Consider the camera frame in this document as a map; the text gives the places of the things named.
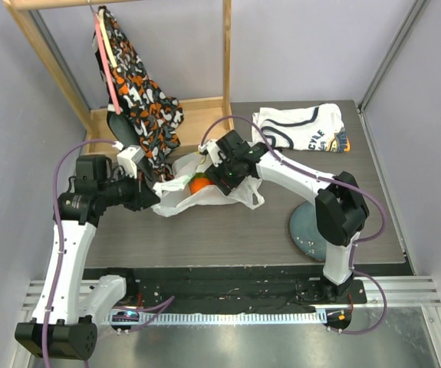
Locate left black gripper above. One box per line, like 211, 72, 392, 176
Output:
98, 167, 160, 212

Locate white plastic bag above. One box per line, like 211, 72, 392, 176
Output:
152, 151, 265, 218

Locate fake orange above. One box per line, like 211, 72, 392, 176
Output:
188, 172, 214, 195

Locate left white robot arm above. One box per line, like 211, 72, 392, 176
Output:
15, 147, 160, 363

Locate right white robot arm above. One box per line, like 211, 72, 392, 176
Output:
199, 138, 369, 303

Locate wooden clothes rack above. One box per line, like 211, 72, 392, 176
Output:
3, 1, 234, 156

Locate orange black patterned garment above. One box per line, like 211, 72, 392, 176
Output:
92, 5, 184, 182

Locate white printed t-shirt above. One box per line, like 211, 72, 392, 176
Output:
252, 103, 350, 153

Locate blue ceramic plate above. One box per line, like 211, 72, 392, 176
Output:
288, 202, 337, 261

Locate pink clothes hanger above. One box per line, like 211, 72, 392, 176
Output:
88, 1, 121, 115

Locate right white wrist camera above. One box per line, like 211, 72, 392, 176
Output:
199, 140, 226, 167

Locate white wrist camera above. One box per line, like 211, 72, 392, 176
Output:
113, 141, 145, 179
199, 140, 226, 167

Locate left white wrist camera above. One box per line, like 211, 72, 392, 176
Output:
113, 141, 145, 179

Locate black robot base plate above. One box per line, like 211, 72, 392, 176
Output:
84, 265, 367, 314

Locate slotted cable duct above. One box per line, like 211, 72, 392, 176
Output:
107, 309, 327, 326

